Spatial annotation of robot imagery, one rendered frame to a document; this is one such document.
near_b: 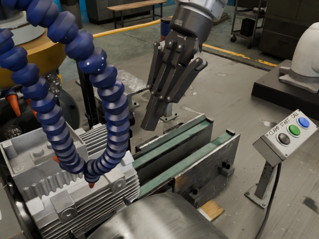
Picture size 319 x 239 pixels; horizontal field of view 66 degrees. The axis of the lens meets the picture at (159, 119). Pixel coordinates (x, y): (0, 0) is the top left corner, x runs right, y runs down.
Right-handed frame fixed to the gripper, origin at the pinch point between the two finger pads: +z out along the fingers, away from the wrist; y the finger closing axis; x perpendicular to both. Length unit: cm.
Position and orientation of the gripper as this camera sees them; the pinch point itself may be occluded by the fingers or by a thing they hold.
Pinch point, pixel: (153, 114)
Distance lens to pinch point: 49.9
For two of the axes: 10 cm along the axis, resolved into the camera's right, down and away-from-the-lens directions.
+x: 6.6, 0.9, 7.5
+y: 6.5, 4.4, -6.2
